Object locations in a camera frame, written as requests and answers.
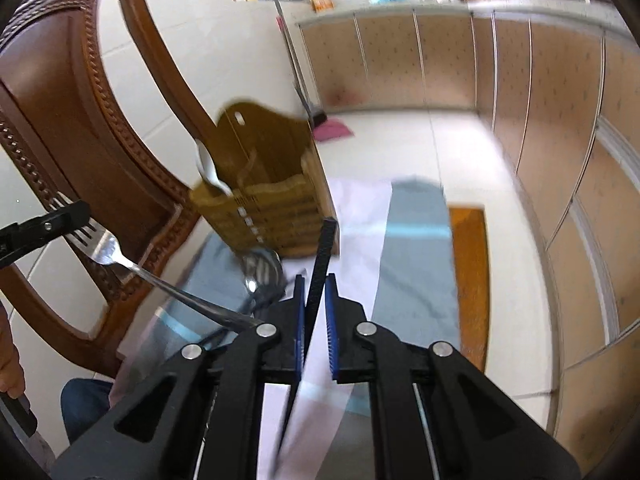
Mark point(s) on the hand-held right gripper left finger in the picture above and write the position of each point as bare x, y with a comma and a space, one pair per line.
299, 320

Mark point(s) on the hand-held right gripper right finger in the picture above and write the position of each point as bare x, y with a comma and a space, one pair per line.
331, 320

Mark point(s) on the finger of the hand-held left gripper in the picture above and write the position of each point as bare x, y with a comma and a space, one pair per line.
65, 217

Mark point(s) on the black ridged chopstick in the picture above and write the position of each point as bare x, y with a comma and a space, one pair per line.
318, 280

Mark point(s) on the metal fork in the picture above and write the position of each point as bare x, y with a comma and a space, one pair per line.
107, 250

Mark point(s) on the large metal spoon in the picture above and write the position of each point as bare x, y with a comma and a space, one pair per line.
261, 266

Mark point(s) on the wooden utensil holder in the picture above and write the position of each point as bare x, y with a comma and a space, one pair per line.
280, 205

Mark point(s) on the person's left hand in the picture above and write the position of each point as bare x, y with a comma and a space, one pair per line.
10, 365

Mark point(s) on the person's jeans leg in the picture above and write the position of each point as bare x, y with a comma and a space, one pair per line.
85, 405

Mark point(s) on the striped grey pink cloth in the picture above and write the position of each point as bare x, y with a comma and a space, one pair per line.
415, 260

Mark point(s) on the carved wooden chair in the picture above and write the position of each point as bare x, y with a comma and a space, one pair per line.
65, 110

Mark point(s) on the orange floor mat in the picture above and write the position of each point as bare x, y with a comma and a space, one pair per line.
469, 270

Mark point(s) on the pink dustpan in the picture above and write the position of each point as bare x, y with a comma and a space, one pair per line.
332, 130

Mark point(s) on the broom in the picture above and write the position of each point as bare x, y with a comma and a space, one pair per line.
300, 75

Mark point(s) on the beige kitchen cabinets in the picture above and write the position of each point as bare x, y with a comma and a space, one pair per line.
450, 60

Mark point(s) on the yellow bottle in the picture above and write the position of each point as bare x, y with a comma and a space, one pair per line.
321, 1

